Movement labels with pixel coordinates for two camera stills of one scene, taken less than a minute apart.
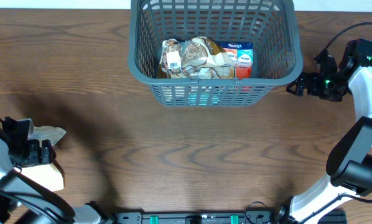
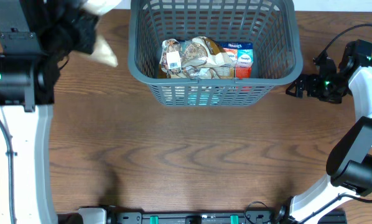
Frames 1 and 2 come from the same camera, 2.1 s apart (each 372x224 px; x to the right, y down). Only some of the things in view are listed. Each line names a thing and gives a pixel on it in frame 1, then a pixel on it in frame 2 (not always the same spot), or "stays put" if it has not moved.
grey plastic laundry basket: [272, 25] stays put
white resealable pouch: [46, 173] → [102, 51]
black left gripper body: [25, 152] → [60, 40]
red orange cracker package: [243, 72] stays put
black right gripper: [301, 81] stays put
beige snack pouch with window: [193, 58] stays put
